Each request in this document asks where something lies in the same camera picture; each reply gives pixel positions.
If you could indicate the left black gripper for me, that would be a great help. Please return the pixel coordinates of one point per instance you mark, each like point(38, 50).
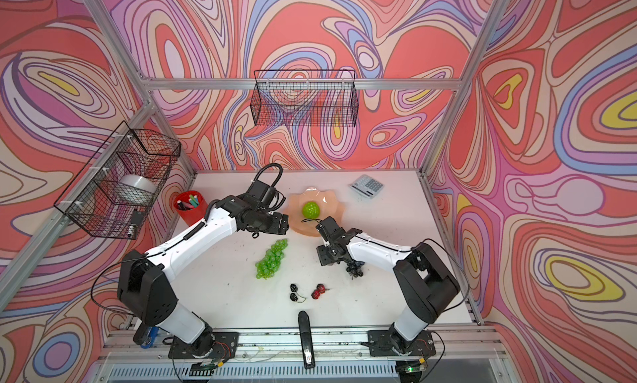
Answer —
point(276, 228)

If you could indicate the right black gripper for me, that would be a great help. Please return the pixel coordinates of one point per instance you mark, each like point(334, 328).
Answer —
point(323, 258)

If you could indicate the dark purple grape bunch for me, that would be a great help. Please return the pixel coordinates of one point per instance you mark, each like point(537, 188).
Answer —
point(355, 269)

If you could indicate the green grape bunch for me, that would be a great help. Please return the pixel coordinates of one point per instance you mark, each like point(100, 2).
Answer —
point(269, 265)

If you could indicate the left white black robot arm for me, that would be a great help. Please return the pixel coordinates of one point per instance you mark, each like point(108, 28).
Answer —
point(145, 281)

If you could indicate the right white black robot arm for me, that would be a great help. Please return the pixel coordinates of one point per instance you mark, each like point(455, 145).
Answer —
point(426, 283)

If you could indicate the pink fruit bowl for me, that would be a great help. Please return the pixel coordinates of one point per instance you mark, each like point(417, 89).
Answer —
point(329, 205)

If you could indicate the red cherries pair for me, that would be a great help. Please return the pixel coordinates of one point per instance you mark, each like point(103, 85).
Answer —
point(319, 291)

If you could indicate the grey calculator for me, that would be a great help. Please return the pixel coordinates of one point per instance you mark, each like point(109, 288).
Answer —
point(367, 186)

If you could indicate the red pen cup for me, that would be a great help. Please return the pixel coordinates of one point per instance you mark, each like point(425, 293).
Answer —
point(191, 206)

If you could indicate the black cherries pair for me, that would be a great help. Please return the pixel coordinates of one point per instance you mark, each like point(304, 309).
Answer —
point(295, 295)

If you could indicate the white tape roll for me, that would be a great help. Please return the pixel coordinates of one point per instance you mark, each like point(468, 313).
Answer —
point(135, 190)

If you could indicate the black stapler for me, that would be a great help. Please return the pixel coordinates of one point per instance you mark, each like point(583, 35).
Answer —
point(306, 340)

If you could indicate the blue stapler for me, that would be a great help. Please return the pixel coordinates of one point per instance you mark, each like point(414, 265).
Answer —
point(149, 335)

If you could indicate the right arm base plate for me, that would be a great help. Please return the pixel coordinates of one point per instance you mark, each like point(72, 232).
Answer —
point(386, 343)

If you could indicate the back black wire basket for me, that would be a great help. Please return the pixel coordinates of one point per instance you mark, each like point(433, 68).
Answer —
point(305, 98)

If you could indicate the black wire basket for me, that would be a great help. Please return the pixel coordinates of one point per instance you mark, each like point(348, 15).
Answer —
point(115, 199)
point(305, 98)

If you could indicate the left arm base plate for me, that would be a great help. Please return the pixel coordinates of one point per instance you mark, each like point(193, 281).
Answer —
point(220, 346)

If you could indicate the left black wire basket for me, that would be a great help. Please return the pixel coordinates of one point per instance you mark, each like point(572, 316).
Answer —
point(115, 199)

